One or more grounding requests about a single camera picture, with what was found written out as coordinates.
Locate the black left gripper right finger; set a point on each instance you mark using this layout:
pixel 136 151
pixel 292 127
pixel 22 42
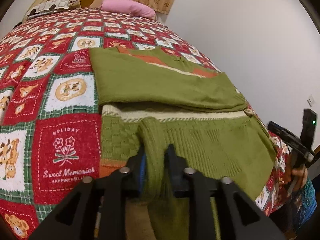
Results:
pixel 175 166

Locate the white wall switch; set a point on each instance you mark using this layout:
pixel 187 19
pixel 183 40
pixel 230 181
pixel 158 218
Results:
pixel 310 101

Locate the green knitted sweater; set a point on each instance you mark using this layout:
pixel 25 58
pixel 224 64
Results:
pixel 150 98

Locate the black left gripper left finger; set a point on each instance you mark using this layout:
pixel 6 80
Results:
pixel 136 177

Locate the grey patterned pillow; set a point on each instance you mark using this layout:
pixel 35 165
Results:
pixel 50 5

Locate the pink pillow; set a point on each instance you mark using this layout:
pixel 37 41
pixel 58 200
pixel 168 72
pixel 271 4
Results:
pixel 128 7

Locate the person's right hand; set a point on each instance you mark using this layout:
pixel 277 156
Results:
pixel 294 177

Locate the red patchwork bear bedspread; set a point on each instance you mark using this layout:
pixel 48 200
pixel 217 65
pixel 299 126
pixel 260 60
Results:
pixel 50 118

